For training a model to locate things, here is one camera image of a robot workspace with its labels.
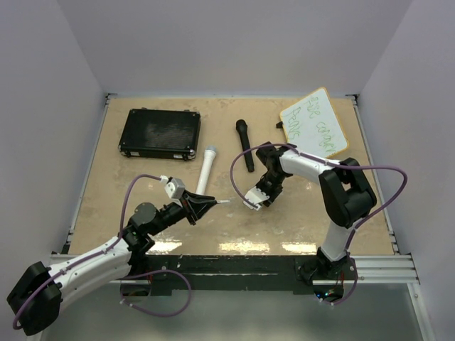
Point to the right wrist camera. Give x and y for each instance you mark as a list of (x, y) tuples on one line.
[(255, 198)]

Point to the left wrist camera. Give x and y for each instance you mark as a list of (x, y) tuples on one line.
[(174, 187)]

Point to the yellow framed whiteboard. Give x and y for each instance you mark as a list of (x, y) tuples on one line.
[(313, 126)]

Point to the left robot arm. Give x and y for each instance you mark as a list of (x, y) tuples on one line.
[(43, 292)]

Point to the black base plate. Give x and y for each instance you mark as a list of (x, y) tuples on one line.
[(166, 273)]

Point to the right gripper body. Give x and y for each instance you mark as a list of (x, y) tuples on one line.
[(271, 185)]

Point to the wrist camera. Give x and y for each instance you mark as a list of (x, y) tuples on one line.
[(174, 187), (255, 198)]

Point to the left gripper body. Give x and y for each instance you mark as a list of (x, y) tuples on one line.
[(174, 212)]

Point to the black microphone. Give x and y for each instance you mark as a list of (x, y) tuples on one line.
[(242, 130)]

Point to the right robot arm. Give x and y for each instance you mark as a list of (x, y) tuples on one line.
[(347, 197)]

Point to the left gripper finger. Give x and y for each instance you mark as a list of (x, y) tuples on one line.
[(189, 198), (199, 209)]

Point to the black case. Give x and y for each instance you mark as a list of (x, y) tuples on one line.
[(164, 134)]

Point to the white microphone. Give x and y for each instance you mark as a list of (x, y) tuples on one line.
[(208, 157)]

